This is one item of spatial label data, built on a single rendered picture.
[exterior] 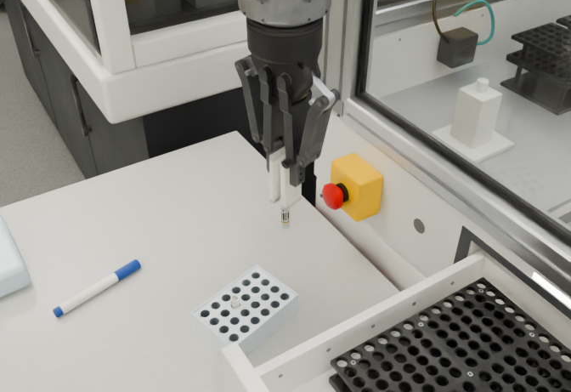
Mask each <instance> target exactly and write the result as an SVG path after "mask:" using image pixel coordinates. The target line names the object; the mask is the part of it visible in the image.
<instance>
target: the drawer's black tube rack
mask: <svg viewBox="0 0 571 392"><path fill-rule="evenodd" d="M478 284H483V285H485V286H486V288H481V287H479V286H478ZM466 290H472V291H474V292H475V293H474V294H469V293H467V292H466ZM486 292H492V293H493V294H494V296H489V295H488V294H487V293H486ZM455 296H460V297H462V298H463V299H464V300H462V301H460V300H457V299H456V298H455ZM496 299H500V300H502V301H503V302H504V304H498V303H497V302H496V301H495V300H496ZM444 303H450V304H452V307H446V306H444ZM505 308H511V309H513V310H514V312H512V313H511V312H508V311H506V309H505ZM432 309H437V310H439V311H440V312H441V313H439V314H435V313H433V312H432ZM421 315H425V316H426V317H427V318H428V320H427V321H423V320H422V319H420V317H419V316H421ZM515 316H521V317H522V318H523V319H524V321H518V320H517V319H516V318H515ZM405 324H410V325H411V326H413V328H412V329H406V328H404V325H405ZM525 325H530V326H532V327H533V328H534V330H529V329H528V328H527V327H526V326H525ZM392 331H396V332H399V333H400V336H398V337H394V336H393V335H392V334H391V332H392ZM540 337H545V338H547V339H548V341H549V342H548V343H545V342H542V341H541V340H540ZM379 338H385V339H386V340H387V343H386V344H381V343H379V342H378V339H379ZM366 345H370V346H372V347H373V348H374V350H373V351H367V350H366V349H365V346H366ZM550 346H556V347H558V348H559V350H560V351H559V352H556V351H553V350H552V349H551V348H550ZM345 353H346V355H347V356H348V357H349V358H350V360H351V364H352V365H355V366H356V367H357V368H358V369H359V370H360V371H361V372H362V373H363V375H364V376H365V377H366V378H367V380H368V381H369V382H370V383H371V385H372V386H373V387H374V388H375V389H376V391H377V392H571V361H565V360H564V359H563V358H562V357H561V355H566V356H567V357H569V358H570V360H571V350H570V349H568V348H567V347H566V346H565V345H564V344H562V343H561V342H560V341H559V340H558V339H556V338H555V337H554V336H553V335H551V334H550V333H549V332H548V331H547V330H546V329H545V328H544V327H542V326H541V325H540V324H539V323H538V322H537V321H535V320H534V319H533V318H532V317H530V316H529V315H528V314H527V313H525V312H524V311H523V310H522V309H520V308H519V307H518V306H517V305H516V304H514V303H513V302H512V301H511V300H510V299H509V298H508V297H507V296H506V295H504V294H503V293H502V292H501V291H499V290H498V289H497V288H496V287H495V286H493V285H492V284H491V283H490V282H489V281H487V280H486V279H485V278H484V277H482V278H480V279H478V280H476V281H475V282H473V283H471V284H469V285H467V286H466V287H463V288H462V289H460V290H458V291H457V292H455V293H452V294H450V295H449V296H448V297H446V298H443V299H441V300H439V301H438V302H437V303H435V304H432V305H431V306H429V307H427V308H425V309H424V310H422V311H420V312H418V313H416V314H414V315H412V316H411V317H409V318H407V319H405V320H404V321H401V322H400V323H398V324H396V325H395V326H393V327H390V328H388V329H387V330H386V331H384V332H381V333H379V334H378V335H376V336H375V337H373V338H370V339H369V340H367V341H365V342H363V343H362V344H360V345H358V346H356V347H354V348H352V349H350V350H349V351H347V352H345ZM352 353H358V354H360V356H361V357H360V358H359V359H354V358H353V357H352V356H351V354H352ZM329 384H330V385H331V386H332V388H333V389H334V390H335V391H336V392H352V390H351V389H350V388H349V387H348V386H347V385H346V384H345V382H344V381H343V380H342V378H341V377H340V376H339V374H338V373H335V374H334V375H332V376H330V377H329Z"/></svg>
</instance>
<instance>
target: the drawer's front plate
mask: <svg viewBox="0 0 571 392"><path fill-rule="evenodd" d="M220 356H221V364H222V373H223V387H224V392H269V390H268V388H267V387H266V385H265V384H264V382H263V380H262V379H261V378H260V377H259V375H258V374H257V372H256V370H255V369H254V368H253V366H252V364H251V363H250V362H249V360H248V359H247V358H246V356H245V354H244V353H243V351H242V350H241V348H240V346H239V345H238V344H237V343H232V344H230V345H228V346H226V347H224V348H222V349H221V350H220Z"/></svg>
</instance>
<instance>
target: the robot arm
mask: <svg viewBox="0 0 571 392"><path fill-rule="evenodd" d="M238 5H239V8H240V11H241V13H242V14H243V15H244V16H246V31H247V47H248V49H249V51H250V52H251V53H252V54H250V55H248V56H246V57H244V58H242V59H240V60H237V61H236V62H235V69H236V70H237V73H238V75H239V77H240V80H241V83H242V88H243V93H244V97H245V102H246V109H247V114H248V119H249V123H250V128H251V132H252V139H253V140H254V141H255V142H256V143H259V142H260V143H261V144H263V149H264V150H265V152H266V161H267V170H268V172H269V200H270V202H272V203H276V202H277V201H278V200H279V199H280V197H281V208H282V209H283V210H287V209H288V208H290V207H291V206H293V205H294V204H296V203H297V202H299V201H300V200H302V183H303V182H304V180H305V167H306V166H307V165H309V164H310V163H312V162H313V161H315V160H316V159H318V158H319V157H320V154H321V151H322V147H323V144H324V140H325V134H326V129H327V126H328V122H329V119H330V115H331V109H332V107H333V106H334V105H335V103H336V102H337V101H338V100H339V99H340V93H339V92H338V90H336V89H334V88H333V89H332V90H329V89H328V88H327V87H326V86H325V85H324V84H323V83H322V82H321V81H320V78H321V73H320V69H319V65H318V58H319V53H320V50H321V48H322V41H323V16H324V15H326V14H327V13H328V12H329V10H330V7H331V0H238ZM310 91H312V97H311V99H310ZM308 103H309V104H310V105H311V106H310V108H309V110H308V115H307V106H308ZM261 126H263V128H262V129H260V127H261ZM282 145H285V146H284V147H282Z"/></svg>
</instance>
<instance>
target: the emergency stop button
mask: <svg viewBox="0 0 571 392"><path fill-rule="evenodd" d="M322 196H323V200H324V202H325V204H326V206H327V207H329V208H331V209H333V210H337V209H339V208H341V207H342V204H343V197H344V195H343V192H342V190H341V189H340V188H339V187H337V186H336V185H335V184H333V183H329V184H326V185H324V187H323V190H322Z"/></svg>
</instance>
